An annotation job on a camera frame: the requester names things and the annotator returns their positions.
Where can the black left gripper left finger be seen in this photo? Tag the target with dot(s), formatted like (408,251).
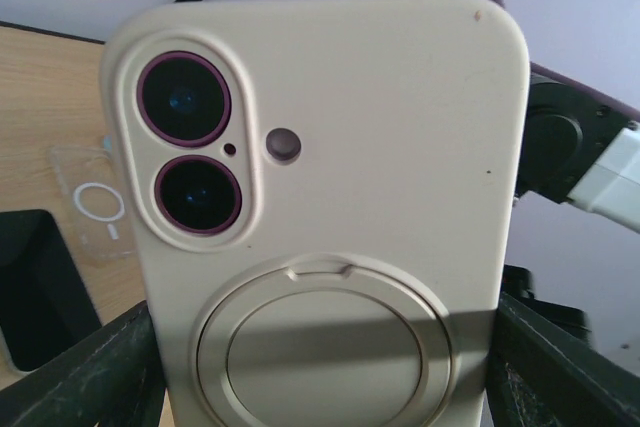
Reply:
(114,377)

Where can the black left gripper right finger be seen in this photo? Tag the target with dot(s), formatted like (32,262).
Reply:
(540,375)

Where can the black phone from blue case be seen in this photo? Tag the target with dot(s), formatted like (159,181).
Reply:
(45,306)

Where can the light blue phone case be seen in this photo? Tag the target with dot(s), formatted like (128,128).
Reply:
(107,144)

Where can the clear phone case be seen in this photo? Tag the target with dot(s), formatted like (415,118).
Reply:
(94,200)

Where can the white phone face down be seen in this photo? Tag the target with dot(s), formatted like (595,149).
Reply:
(320,194)

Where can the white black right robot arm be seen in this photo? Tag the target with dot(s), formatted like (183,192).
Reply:
(580,147)

